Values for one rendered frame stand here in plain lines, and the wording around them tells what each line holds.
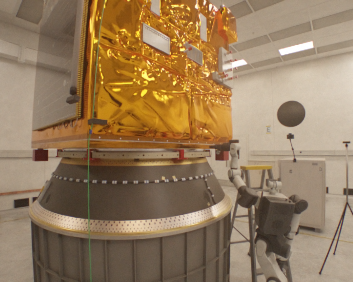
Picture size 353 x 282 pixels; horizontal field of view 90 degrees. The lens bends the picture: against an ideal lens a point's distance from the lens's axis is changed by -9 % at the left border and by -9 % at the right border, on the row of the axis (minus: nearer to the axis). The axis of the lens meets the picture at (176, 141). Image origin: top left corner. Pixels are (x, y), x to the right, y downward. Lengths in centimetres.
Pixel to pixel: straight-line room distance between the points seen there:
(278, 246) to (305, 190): 308
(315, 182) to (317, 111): 453
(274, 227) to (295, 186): 315
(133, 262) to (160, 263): 19
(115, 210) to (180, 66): 134
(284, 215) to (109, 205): 130
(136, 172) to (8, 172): 538
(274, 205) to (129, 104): 130
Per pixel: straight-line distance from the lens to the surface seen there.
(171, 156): 164
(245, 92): 967
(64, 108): 156
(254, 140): 920
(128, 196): 152
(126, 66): 148
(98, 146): 130
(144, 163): 161
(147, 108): 149
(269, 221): 172
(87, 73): 138
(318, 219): 498
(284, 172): 486
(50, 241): 187
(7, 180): 669
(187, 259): 166
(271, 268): 201
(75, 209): 166
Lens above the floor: 173
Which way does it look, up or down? 3 degrees up
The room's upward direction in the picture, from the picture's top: straight up
